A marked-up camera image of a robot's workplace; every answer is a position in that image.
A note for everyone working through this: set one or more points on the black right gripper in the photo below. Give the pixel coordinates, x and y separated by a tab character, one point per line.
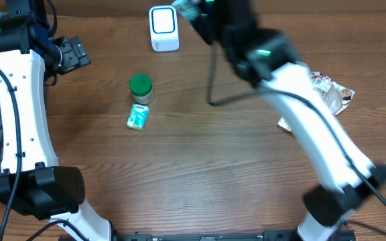
208	34

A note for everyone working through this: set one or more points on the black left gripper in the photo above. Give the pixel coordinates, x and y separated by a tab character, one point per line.
77	57

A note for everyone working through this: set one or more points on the teal wet wipes pack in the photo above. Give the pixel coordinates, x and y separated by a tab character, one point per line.
188	9

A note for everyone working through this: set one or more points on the green lid jar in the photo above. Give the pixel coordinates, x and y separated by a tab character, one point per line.
141	88

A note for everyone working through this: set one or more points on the small teal tissue pack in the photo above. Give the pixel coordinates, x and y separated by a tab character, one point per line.
138	117

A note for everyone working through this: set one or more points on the brown bread snack bag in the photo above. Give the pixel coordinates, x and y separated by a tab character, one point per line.
335	96

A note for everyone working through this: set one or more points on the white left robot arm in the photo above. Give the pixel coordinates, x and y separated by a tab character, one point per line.
32	182

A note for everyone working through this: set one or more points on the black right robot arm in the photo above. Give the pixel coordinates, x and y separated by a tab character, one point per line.
266	59

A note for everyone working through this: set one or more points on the white barcode scanner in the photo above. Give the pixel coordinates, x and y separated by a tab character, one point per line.
163	26

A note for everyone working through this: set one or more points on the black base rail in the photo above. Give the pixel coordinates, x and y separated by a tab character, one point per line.
274	235

